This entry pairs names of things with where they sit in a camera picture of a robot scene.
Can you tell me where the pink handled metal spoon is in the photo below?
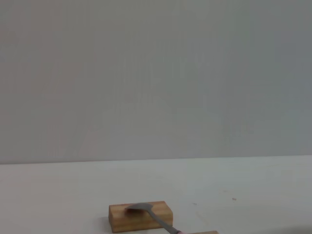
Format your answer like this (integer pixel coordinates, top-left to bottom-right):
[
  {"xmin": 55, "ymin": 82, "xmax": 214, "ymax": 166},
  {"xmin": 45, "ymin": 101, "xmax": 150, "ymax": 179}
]
[{"xmin": 125, "ymin": 202, "xmax": 189, "ymax": 234}]

